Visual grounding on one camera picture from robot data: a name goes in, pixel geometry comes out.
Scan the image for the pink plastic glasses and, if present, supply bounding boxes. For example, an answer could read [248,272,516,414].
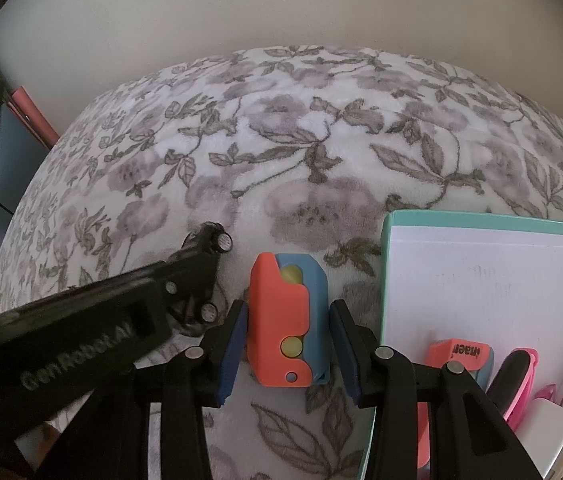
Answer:
[487,348,539,430]

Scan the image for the white small charger cube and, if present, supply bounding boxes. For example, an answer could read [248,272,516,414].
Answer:
[516,399,563,478]

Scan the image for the coral blue toy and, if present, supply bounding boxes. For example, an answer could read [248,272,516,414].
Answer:
[247,252,331,388]
[417,338,494,469]

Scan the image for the black toy car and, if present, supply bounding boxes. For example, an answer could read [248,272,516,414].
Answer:
[167,222,233,337]

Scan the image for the magenta plastic piece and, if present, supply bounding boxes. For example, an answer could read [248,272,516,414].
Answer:
[533,382,557,402]

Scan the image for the teal white shallow box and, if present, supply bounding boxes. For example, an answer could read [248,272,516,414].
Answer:
[355,209,563,480]

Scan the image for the floral grey white blanket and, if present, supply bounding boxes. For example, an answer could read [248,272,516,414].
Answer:
[0,47,563,328]

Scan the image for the pink bed frame edge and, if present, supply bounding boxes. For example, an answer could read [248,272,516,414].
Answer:
[7,87,59,150]

